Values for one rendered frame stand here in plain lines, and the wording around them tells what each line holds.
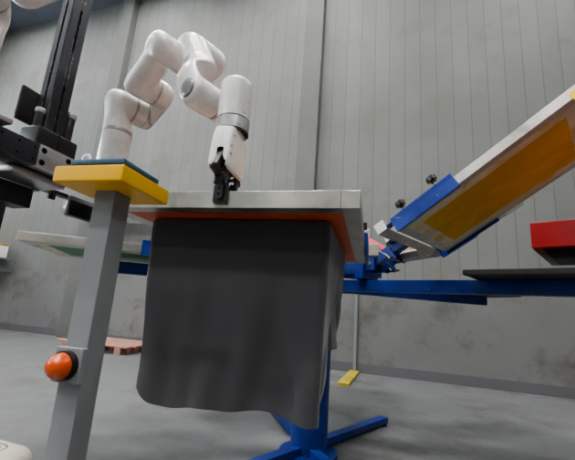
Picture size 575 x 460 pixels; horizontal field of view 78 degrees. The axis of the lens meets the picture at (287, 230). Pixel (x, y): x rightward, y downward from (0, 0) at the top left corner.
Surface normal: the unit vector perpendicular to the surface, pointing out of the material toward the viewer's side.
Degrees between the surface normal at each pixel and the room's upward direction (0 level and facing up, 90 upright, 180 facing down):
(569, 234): 90
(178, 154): 90
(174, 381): 95
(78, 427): 90
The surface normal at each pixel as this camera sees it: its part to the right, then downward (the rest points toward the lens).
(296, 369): -0.68, -0.14
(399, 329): -0.30, -0.22
